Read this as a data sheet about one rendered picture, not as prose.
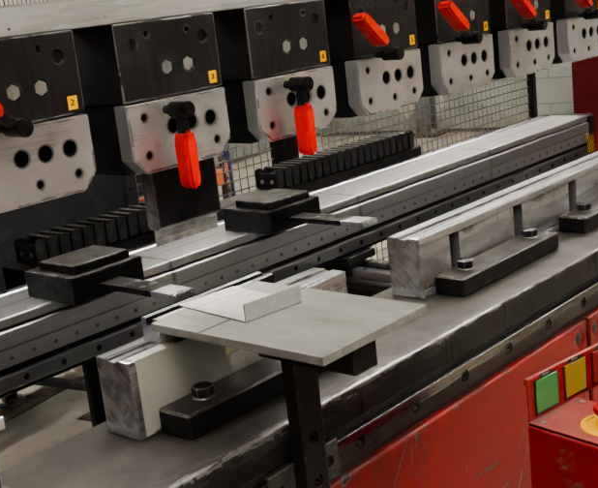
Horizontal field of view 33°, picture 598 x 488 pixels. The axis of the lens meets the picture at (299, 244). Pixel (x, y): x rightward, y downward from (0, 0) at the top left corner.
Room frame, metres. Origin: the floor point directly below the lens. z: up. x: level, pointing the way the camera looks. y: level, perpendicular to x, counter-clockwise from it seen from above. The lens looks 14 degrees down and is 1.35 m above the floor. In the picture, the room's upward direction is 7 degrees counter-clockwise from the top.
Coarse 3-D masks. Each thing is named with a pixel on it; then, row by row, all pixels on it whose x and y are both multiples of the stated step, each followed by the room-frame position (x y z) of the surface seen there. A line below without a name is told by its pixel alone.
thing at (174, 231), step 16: (208, 160) 1.23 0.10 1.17; (144, 176) 1.18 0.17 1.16; (160, 176) 1.18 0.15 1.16; (176, 176) 1.19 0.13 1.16; (208, 176) 1.23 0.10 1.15; (144, 192) 1.18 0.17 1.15; (160, 192) 1.17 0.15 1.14; (176, 192) 1.19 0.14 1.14; (192, 192) 1.21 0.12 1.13; (208, 192) 1.23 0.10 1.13; (160, 208) 1.17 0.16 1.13; (176, 208) 1.19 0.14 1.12; (192, 208) 1.21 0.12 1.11; (208, 208) 1.23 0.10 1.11; (160, 224) 1.17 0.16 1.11; (176, 224) 1.19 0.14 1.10; (192, 224) 1.22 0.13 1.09; (208, 224) 1.24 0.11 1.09; (160, 240) 1.18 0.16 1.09
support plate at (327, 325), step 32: (256, 288) 1.23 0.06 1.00; (160, 320) 1.14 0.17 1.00; (192, 320) 1.12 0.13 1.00; (256, 320) 1.10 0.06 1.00; (288, 320) 1.08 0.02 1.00; (320, 320) 1.07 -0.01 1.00; (352, 320) 1.06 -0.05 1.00; (384, 320) 1.05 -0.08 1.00; (288, 352) 0.99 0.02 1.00; (320, 352) 0.97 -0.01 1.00
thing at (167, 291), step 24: (48, 264) 1.35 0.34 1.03; (72, 264) 1.32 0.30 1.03; (96, 264) 1.34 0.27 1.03; (120, 264) 1.36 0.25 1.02; (48, 288) 1.33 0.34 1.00; (72, 288) 1.30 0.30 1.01; (96, 288) 1.32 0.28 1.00; (120, 288) 1.30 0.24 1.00; (144, 288) 1.28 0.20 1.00; (168, 288) 1.26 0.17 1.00; (192, 288) 1.25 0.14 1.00
